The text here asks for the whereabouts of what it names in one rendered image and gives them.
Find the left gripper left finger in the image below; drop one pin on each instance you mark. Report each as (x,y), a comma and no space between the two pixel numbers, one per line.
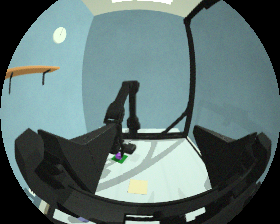
(85,155)

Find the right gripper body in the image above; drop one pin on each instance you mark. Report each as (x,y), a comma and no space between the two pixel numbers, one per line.
(127,148)

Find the dark green rectangle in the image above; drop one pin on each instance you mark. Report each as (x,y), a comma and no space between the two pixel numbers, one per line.
(120,161)

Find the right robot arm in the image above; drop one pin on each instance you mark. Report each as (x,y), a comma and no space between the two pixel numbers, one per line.
(116,110)

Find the pale yellow rectangle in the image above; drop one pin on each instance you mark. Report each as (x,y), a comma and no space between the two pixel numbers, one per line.
(138,186)

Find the purple block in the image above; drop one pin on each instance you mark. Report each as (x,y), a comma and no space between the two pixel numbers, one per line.
(118,156)

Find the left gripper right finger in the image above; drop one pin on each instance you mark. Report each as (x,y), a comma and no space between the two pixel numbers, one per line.
(220,153)

